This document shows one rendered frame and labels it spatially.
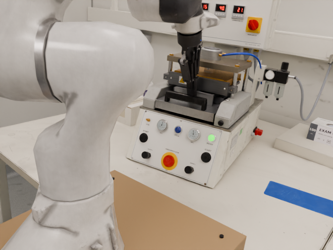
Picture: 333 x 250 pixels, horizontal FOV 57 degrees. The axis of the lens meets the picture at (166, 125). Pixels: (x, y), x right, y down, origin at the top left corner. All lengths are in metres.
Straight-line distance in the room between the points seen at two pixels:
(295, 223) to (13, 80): 0.79
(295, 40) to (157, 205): 1.13
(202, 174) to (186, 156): 0.08
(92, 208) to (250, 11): 0.98
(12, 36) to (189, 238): 0.45
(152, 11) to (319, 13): 0.95
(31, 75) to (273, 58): 1.41
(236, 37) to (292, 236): 0.75
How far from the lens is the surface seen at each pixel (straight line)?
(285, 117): 1.71
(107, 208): 0.52
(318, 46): 1.57
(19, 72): 0.43
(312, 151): 1.36
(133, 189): 0.76
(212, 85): 1.09
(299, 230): 0.95
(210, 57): 1.15
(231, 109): 1.02
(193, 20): 0.93
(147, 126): 1.11
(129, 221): 0.66
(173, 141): 1.06
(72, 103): 0.42
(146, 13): 0.87
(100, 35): 0.40
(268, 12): 1.26
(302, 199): 1.09
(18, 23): 0.44
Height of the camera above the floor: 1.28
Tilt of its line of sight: 21 degrees down
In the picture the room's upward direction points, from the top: 5 degrees clockwise
